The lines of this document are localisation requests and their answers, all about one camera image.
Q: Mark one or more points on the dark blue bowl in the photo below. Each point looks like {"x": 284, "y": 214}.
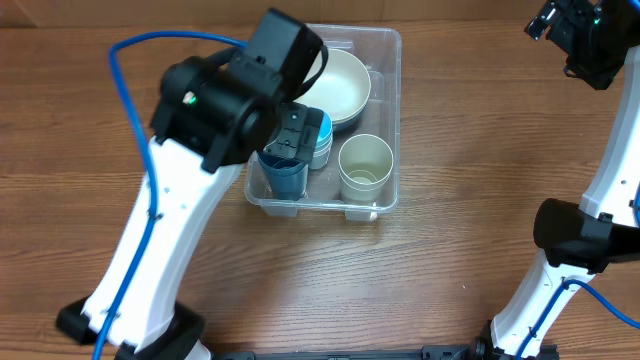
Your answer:
{"x": 349, "y": 124}

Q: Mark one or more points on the light blue small cup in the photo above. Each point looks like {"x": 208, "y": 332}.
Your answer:
{"x": 326, "y": 131}

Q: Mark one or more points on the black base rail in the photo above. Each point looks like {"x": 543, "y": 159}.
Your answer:
{"x": 430, "y": 352}

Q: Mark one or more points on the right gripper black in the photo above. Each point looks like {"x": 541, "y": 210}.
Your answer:
{"x": 565, "y": 35}

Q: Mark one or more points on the grey small cup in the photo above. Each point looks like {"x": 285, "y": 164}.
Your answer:
{"x": 319, "y": 160}

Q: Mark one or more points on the cream tall cup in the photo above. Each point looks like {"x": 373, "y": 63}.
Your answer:
{"x": 368, "y": 152}
{"x": 363, "y": 177}

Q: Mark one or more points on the clear plastic storage container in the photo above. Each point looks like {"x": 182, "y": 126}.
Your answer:
{"x": 380, "y": 50}

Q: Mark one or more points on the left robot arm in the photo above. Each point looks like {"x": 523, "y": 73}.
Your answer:
{"x": 213, "y": 114}

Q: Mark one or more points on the dark blue tall cup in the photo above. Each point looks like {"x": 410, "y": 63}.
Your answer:
{"x": 287, "y": 178}

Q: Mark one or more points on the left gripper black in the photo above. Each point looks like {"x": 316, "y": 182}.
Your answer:
{"x": 291, "y": 121}

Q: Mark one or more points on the cream bowl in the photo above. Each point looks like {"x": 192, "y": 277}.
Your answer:
{"x": 342, "y": 90}
{"x": 346, "y": 114}

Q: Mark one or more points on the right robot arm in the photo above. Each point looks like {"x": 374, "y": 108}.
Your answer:
{"x": 577, "y": 241}

